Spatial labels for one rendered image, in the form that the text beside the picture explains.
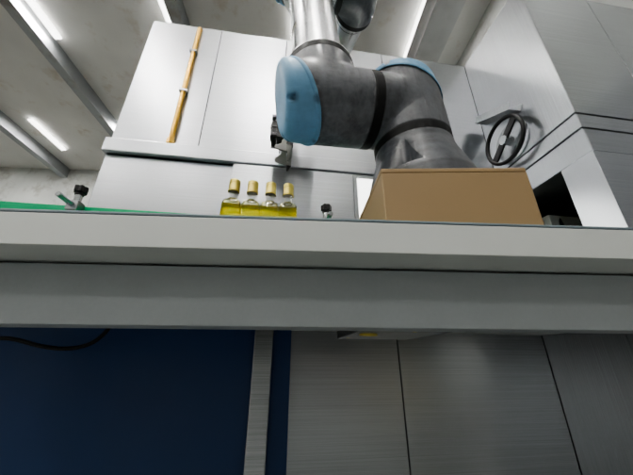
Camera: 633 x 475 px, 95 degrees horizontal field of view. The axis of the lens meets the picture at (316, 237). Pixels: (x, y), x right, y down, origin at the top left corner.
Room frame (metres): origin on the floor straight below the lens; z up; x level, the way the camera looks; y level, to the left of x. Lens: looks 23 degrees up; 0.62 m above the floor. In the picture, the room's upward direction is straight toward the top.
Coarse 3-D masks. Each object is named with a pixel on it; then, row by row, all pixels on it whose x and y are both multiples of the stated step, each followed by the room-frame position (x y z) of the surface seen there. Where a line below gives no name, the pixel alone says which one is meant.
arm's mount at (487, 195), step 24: (480, 168) 0.28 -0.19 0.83; (504, 168) 0.28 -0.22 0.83; (384, 192) 0.27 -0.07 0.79; (408, 192) 0.27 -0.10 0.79; (432, 192) 0.27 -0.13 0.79; (456, 192) 0.27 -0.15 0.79; (480, 192) 0.28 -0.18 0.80; (504, 192) 0.28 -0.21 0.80; (528, 192) 0.28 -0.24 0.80; (360, 216) 0.39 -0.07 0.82; (384, 216) 0.27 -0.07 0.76; (408, 216) 0.27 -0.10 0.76; (432, 216) 0.27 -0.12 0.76; (456, 216) 0.27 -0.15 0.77; (480, 216) 0.28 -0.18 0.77; (504, 216) 0.28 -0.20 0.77; (528, 216) 0.28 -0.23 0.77
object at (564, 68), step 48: (528, 0) 0.73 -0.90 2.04; (576, 0) 0.77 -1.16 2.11; (480, 48) 0.97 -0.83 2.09; (528, 48) 0.78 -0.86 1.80; (576, 48) 0.75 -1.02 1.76; (624, 48) 0.78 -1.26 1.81; (480, 96) 1.05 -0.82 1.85; (528, 96) 0.84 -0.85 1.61; (576, 96) 0.73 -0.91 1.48; (624, 96) 0.76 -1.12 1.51; (528, 144) 0.91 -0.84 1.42; (576, 144) 0.76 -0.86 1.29; (624, 144) 0.75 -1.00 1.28
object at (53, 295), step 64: (0, 320) 0.28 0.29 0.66; (64, 320) 0.28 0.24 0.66; (128, 320) 0.28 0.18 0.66; (192, 320) 0.29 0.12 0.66; (256, 320) 0.29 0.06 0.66; (320, 320) 0.29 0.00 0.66; (384, 320) 0.30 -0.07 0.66; (448, 320) 0.30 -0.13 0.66; (512, 320) 0.31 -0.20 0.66; (576, 320) 0.31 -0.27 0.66
